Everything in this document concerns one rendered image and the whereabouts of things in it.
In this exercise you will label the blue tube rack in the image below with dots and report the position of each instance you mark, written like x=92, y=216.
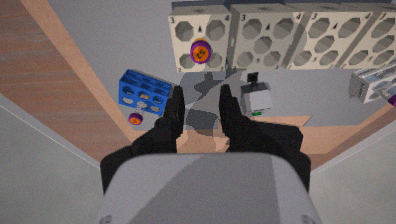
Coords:
x=145, y=84

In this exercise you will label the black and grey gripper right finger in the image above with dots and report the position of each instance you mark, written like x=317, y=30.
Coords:
x=243, y=136

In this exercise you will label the beige bucket adapter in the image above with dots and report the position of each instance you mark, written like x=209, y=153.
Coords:
x=184, y=19
x=251, y=30
x=370, y=46
x=323, y=19

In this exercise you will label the white tube rack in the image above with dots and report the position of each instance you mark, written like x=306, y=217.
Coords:
x=362, y=89

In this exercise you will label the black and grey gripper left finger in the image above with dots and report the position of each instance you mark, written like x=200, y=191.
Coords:
x=160, y=139

